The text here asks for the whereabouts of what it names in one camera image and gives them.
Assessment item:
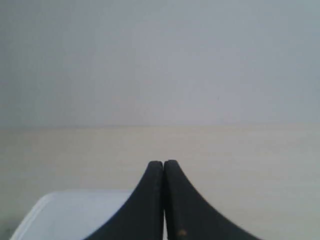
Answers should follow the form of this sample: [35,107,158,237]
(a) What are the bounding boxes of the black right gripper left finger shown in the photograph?
[86,161,164,240]

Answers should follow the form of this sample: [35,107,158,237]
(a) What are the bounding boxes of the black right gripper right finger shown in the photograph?
[163,160,258,240]

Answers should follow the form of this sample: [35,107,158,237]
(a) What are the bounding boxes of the white lidded plastic container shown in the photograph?
[11,189,132,240]

